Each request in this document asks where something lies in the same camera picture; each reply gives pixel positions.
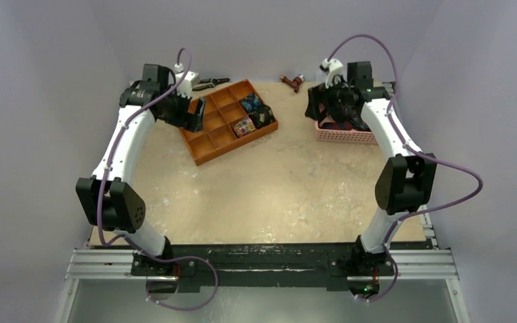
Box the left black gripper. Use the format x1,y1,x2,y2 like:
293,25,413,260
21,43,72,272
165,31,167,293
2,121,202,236
158,87,205,133

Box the pink plastic basket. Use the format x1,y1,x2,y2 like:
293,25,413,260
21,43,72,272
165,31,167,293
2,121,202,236
314,117,377,145

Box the colourful patterned tie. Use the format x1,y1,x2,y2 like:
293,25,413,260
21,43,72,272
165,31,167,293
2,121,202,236
231,116,256,138

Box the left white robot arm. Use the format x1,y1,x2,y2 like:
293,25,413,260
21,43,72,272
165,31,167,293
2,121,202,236
75,63,206,275

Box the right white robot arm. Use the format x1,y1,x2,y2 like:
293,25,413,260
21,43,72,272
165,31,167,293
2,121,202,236
305,59,436,274

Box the dark ties in basket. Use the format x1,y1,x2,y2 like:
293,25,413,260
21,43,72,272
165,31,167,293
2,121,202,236
317,107,370,132

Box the black pliers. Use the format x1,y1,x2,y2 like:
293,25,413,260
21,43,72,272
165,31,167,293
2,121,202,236
193,77,230,92

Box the orange compartment tray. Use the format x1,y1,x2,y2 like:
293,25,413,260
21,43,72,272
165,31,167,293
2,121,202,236
179,79,279,166

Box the blue rolled tie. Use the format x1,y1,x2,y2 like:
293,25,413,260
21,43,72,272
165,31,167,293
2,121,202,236
239,92,264,114

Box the black rolled tie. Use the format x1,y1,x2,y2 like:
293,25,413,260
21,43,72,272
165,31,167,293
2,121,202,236
248,105,276,130

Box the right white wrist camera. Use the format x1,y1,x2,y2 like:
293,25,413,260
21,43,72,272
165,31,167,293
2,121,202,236
319,58,344,89

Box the brown handled tool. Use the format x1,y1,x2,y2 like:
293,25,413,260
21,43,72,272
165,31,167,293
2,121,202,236
280,74,305,94

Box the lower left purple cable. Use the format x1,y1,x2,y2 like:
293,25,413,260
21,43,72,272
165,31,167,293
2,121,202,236
144,255,221,312

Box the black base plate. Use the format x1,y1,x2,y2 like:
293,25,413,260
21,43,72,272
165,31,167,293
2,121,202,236
131,242,395,295

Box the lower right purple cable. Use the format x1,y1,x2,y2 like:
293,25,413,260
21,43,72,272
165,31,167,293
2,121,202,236
354,254,402,304

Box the aluminium frame rail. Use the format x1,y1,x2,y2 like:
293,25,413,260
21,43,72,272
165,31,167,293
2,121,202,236
53,82,471,323

